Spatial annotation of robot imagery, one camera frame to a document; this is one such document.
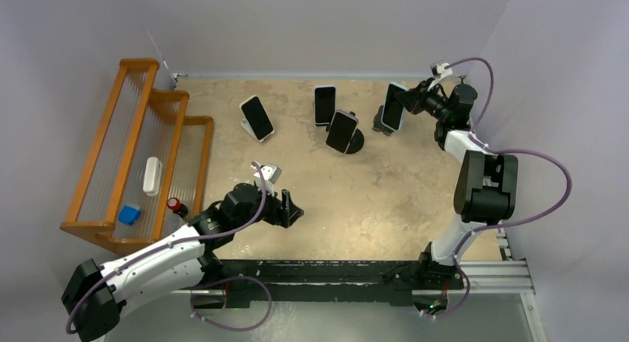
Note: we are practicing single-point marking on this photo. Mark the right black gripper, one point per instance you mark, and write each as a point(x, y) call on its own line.
point(414, 99)

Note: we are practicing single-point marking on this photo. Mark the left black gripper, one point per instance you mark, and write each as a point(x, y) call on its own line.
point(282, 212)

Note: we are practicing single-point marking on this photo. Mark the light blue case phone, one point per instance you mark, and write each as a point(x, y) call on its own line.
point(392, 115)

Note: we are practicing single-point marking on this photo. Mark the black phone clear case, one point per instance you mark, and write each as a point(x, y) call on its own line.
point(345, 118)

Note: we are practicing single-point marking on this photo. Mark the lavender case phone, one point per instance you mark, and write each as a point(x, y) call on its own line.
point(326, 93)

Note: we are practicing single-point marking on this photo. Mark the white edged black phone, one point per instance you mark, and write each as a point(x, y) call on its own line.
point(257, 117)

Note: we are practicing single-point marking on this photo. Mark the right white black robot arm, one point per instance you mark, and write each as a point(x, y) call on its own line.
point(485, 192)

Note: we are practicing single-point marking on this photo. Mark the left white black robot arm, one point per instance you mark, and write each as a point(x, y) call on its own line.
point(97, 294)

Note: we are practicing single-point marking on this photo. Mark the black brown disc phone stand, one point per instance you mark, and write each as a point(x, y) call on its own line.
point(378, 126)

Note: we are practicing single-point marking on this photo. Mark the black round base phone stand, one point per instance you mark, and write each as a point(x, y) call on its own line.
point(356, 142)

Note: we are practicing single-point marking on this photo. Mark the black rectangular phone stand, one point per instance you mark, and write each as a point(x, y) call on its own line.
point(322, 112)

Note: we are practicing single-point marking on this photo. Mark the silver folding phone stand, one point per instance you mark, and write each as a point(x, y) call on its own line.
point(246, 126)

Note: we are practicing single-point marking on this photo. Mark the red cap bottle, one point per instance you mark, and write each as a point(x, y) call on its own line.
point(174, 217)

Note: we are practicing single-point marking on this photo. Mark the white rectangular device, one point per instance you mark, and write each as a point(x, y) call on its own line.
point(152, 176)

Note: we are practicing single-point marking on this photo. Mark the orange wooden rack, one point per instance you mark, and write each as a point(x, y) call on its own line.
point(139, 121)

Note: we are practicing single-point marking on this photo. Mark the blue cap bottle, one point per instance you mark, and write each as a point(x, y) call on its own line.
point(129, 214)

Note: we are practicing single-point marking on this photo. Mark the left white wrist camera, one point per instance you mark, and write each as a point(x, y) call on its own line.
point(266, 176)

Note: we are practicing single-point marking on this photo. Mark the black aluminium base frame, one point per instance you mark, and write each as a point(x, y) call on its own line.
point(326, 300)

